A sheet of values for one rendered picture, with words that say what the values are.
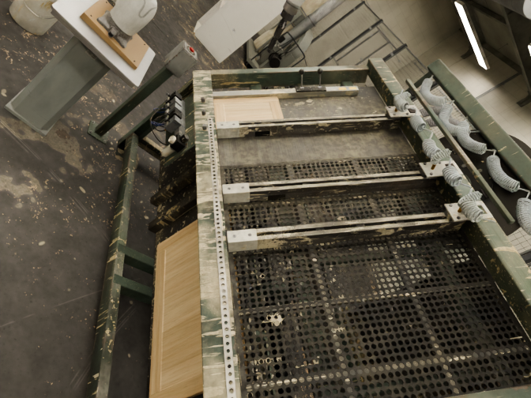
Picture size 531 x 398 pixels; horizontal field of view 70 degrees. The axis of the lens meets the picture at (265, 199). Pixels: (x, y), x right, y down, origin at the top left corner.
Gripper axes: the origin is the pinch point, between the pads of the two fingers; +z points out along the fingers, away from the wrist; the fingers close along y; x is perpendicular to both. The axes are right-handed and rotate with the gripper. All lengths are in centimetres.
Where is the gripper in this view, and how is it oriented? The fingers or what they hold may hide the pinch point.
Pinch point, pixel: (272, 43)
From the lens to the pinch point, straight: 253.4
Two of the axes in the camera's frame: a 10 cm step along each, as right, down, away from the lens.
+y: -0.4, -6.4, 7.7
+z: -4.7, 6.9, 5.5
